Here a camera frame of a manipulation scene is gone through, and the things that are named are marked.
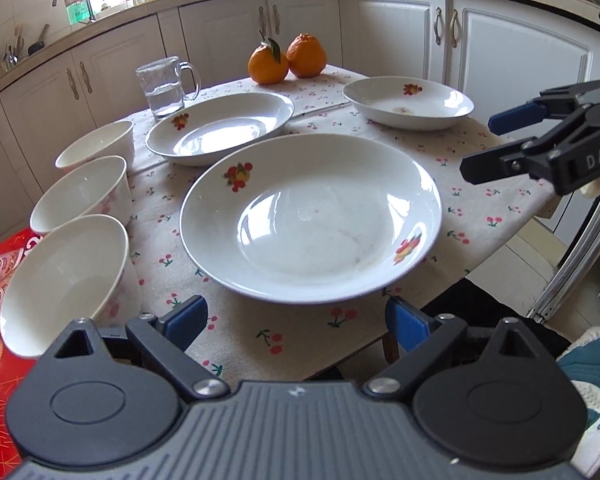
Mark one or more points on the orange with leaf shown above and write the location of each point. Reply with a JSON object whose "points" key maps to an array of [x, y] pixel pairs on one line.
{"points": [[266, 67]]}

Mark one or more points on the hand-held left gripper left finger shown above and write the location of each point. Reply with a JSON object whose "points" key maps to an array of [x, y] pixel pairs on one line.
{"points": [[187, 320]]}

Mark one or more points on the cherry-print tablecloth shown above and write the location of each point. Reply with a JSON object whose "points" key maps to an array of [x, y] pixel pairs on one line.
{"points": [[485, 205]]}

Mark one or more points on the white teal garment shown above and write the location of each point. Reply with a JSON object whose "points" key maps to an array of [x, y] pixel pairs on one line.
{"points": [[592, 375]]}

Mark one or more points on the metal faucet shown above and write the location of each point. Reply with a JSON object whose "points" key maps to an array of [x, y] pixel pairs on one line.
{"points": [[82, 0]]}

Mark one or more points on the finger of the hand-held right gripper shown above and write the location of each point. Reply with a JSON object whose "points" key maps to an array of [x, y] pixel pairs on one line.
{"points": [[485, 165], [515, 117]]}

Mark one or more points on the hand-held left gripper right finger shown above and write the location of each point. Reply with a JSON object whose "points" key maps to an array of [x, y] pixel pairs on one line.
{"points": [[405, 322]]}

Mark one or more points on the aluminium frame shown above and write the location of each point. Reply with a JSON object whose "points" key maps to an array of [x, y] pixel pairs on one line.
{"points": [[575, 260]]}

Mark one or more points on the clear glass mug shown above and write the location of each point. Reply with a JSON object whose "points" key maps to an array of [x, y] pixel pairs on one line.
{"points": [[162, 87]]}

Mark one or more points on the kitchen utensils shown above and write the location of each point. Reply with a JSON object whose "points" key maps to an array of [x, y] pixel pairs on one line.
{"points": [[20, 47]]}

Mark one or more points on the green cloth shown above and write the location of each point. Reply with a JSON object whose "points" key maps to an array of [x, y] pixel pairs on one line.
{"points": [[77, 12]]}

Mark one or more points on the white kitchen cabinets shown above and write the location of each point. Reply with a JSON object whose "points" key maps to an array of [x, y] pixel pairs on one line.
{"points": [[395, 25]]}

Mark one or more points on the white bowl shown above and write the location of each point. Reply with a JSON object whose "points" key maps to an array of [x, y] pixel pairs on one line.
{"points": [[60, 280], [100, 142], [80, 195]]}

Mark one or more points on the black trousers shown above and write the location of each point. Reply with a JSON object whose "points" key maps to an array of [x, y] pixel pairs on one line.
{"points": [[485, 305]]}

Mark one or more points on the large white fruit-print plate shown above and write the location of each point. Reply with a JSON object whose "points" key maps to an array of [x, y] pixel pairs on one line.
{"points": [[310, 220]]}

